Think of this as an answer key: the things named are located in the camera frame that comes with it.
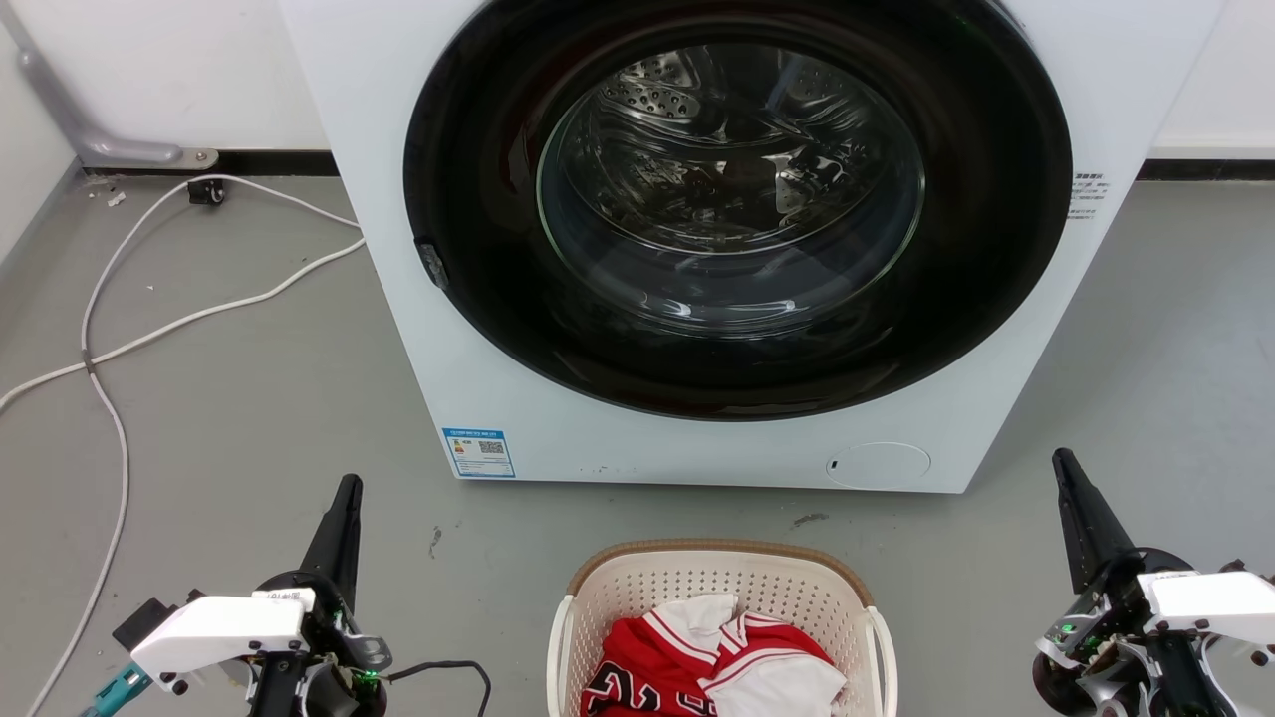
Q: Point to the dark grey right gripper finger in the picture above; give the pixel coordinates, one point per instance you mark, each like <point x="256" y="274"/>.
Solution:
<point x="1088" y="523"/>

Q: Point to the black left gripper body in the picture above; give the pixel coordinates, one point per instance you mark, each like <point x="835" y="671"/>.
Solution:
<point x="344" y="657"/>

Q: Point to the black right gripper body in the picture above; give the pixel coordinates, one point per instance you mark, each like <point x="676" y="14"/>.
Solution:
<point x="1106" y="657"/>

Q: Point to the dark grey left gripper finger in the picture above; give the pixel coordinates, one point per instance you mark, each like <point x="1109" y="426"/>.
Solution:
<point x="339" y="543"/>

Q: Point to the cream plastic laundry basket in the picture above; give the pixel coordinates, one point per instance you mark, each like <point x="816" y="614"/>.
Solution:
<point x="618" y="593"/>

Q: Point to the blue energy label sticker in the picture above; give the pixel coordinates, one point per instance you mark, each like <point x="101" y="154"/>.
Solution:
<point x="478" y="453"/>

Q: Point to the round white filter cover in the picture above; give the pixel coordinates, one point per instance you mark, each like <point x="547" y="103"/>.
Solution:
<point x="879" y="465"/>

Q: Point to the white front-load washing machine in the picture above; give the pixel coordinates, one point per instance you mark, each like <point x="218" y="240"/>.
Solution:
<point x="398" y="299"/>

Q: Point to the red basketball jersey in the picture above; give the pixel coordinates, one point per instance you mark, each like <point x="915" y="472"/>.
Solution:
<point x="647" y="667"/>

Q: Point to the white garment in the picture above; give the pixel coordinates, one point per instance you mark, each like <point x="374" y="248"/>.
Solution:
<point x="777" y="687"/>

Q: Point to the black round washer door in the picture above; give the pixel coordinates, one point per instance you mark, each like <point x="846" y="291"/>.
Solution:
<point x="478" y="149"/>

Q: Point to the grey drain pipe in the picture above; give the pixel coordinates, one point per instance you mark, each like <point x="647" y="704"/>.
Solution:
<point x="70" y="124"/>

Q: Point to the steel washer drum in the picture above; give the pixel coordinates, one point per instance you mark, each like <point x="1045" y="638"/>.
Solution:
<point x="727" y="179"/>

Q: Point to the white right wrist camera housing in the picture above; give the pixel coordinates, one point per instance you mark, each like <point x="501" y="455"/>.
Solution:
<point x="1210" y="597"/>

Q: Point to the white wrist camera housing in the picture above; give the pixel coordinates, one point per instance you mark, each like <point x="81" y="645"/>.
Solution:
<point x="219" y="632"/>
<point x="1210" y="597"/>

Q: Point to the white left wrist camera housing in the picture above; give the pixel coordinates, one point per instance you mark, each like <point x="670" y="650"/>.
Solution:
<point x="219" y="632"/>

